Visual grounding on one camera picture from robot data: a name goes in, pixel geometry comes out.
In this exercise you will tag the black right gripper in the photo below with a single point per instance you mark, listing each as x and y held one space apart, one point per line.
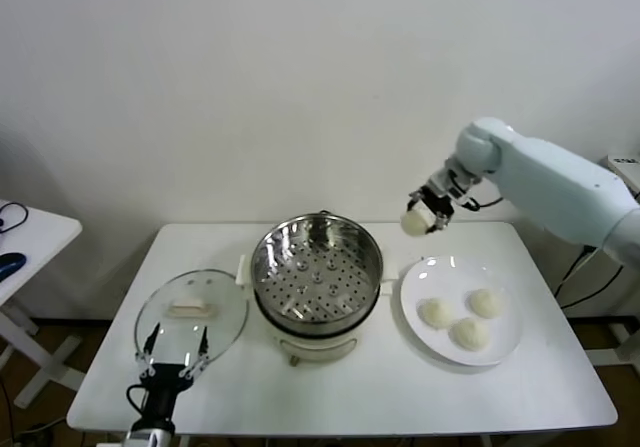
440 198

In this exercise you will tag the white side table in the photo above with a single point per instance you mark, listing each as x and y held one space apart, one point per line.
40 232

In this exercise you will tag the white round plate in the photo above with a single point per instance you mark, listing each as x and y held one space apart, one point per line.
450 277

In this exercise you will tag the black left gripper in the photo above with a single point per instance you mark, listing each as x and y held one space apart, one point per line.
162 379

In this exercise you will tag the blue computer mouse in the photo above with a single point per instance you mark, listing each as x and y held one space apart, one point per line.
10 264

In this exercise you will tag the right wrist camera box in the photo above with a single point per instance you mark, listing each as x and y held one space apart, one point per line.
446 177

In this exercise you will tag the stainless steel steamer basket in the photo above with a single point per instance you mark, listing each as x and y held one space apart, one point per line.
320 277

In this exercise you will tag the white desk with label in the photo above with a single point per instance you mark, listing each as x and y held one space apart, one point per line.
625 167

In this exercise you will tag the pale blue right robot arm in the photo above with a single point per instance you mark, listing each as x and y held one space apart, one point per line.
550 182

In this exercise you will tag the white steamed baozi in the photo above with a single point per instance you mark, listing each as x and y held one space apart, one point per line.
436 312
470 334
484 303
415 222

